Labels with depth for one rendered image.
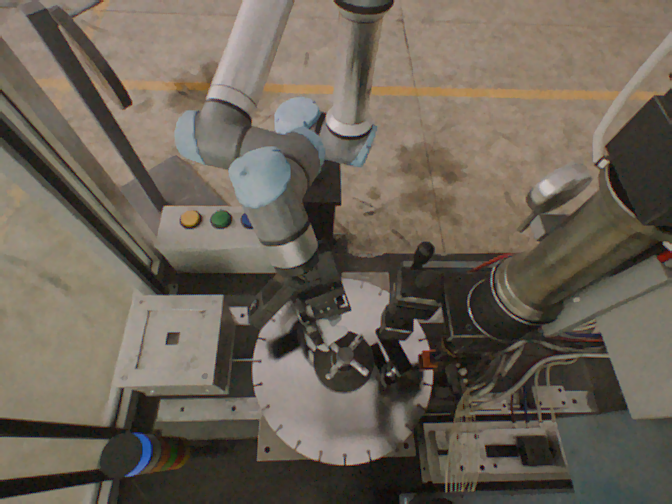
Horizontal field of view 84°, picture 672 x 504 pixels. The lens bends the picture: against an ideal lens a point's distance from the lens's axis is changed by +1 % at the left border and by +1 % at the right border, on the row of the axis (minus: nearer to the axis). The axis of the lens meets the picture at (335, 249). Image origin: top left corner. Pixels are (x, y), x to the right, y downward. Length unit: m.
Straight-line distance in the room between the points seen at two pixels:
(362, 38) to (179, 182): 1.56
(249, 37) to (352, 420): 0.64
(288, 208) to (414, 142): 1.93
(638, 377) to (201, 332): 0.69
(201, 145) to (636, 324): 0.54
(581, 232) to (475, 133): 2.24
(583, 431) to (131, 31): 3.25
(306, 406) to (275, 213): 0.37
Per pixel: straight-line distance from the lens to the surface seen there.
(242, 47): 0.66
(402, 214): 2.02
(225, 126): 0.60
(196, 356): 0.80
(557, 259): 0.35
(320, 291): 0.57
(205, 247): 0.90
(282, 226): 0.48
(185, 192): 2.14
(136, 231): 0.92
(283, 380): 0.71
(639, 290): 0.35
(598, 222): 0.31
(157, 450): 0.58
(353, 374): 0.70
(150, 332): 0.85
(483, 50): 3.21
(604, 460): 0.45
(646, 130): 0.28
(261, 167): 0.46
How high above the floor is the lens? 1.65
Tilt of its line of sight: 62 degrees down
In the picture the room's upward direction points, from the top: 6 degrees clockwise
